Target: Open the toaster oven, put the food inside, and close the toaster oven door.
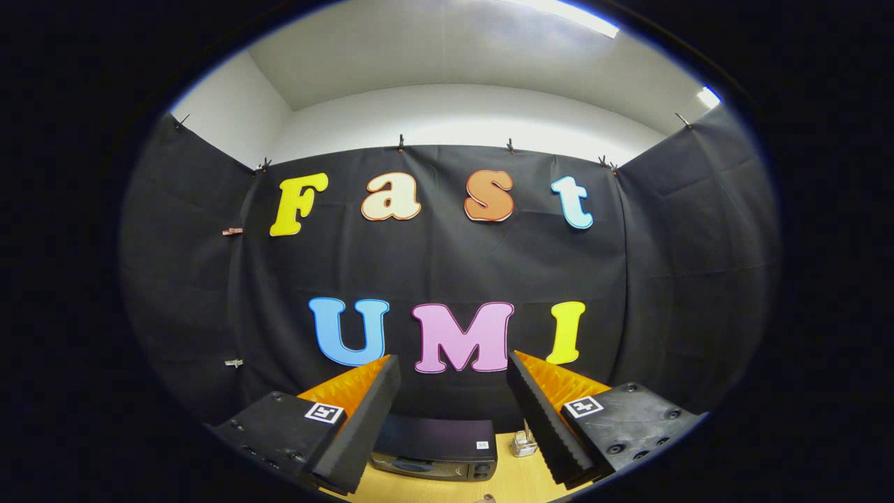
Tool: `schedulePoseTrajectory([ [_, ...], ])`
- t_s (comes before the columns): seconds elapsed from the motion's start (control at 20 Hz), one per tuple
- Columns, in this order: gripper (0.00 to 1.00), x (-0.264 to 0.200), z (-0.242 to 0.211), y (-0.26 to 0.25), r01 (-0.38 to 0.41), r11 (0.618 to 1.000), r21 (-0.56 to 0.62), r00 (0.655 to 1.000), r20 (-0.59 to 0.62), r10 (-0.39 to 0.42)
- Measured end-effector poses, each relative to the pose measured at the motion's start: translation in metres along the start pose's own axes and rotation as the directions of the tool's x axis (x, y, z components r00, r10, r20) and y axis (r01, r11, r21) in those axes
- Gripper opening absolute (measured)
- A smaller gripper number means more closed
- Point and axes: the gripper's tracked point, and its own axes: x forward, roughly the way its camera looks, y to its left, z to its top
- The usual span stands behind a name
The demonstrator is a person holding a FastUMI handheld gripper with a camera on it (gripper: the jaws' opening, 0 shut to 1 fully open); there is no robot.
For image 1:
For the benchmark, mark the small ceiling light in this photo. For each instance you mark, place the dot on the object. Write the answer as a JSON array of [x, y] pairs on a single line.
[[708, 96]]

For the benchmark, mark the black toaster oven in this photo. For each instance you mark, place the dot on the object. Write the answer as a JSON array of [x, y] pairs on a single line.
[[436, 443]]

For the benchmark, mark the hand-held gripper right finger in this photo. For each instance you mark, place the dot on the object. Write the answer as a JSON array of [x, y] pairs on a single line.
[[545, 426]]

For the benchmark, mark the row of black cloth clips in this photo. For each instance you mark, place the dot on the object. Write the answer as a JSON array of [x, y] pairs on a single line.
[[401, 142]]

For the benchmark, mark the black backdrop cloth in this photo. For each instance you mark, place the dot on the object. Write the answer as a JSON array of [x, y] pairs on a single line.
[[447, 258]]

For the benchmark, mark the long ceiling light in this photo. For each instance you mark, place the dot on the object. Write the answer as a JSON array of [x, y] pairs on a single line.
[[573, 15]]

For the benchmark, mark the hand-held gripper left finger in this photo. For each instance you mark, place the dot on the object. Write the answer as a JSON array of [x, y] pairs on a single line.
[[363, 426]]

